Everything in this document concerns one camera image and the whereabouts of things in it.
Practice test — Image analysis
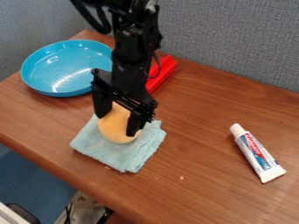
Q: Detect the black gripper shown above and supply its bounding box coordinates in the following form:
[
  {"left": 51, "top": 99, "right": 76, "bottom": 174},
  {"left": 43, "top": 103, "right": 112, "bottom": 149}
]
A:
[{"left": 91, "top": 31, "right": 159, "bottom": 137}]

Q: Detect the yellow orange ball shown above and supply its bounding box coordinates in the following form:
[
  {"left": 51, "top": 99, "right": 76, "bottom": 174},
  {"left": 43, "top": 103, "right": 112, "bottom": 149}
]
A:
[{"left": 97, "top": 102, "right": 141, "bottom": 144}]

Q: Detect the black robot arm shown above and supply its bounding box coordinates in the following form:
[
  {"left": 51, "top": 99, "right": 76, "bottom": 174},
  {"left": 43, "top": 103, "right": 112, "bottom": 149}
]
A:
[{"left": 91, "top": 0, "right": 163, "bottom": 137}]

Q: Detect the blue plate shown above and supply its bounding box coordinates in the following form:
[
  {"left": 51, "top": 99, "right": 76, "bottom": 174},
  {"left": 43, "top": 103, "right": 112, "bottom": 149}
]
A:
[{"left": 21, "top": 39, "right": 112, "bottom": 97}]

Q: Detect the light blue folded cloth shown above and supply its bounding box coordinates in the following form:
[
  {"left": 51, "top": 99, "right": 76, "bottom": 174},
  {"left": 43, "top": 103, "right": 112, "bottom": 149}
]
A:
[{"left": 69, "top": 115, "right": 167, "bottom": 173}]

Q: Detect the red plastic block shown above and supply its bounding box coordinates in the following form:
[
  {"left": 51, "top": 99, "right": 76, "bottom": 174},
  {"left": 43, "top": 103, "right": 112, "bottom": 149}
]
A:
[{"left": 145, "top": 54, "right": 177, "bottom": 93}]

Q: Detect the white toothpaste tube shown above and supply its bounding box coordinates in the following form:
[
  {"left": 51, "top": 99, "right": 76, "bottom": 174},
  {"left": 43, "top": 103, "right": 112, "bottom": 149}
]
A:
[{"left": 229, "top": 123, "right": 286, "bottom": 184}]

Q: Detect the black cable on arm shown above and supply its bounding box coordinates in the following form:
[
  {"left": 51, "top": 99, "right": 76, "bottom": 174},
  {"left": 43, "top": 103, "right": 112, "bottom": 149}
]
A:
[{"left": 69, "top": 0, "right": 115, "bottom": 35}]

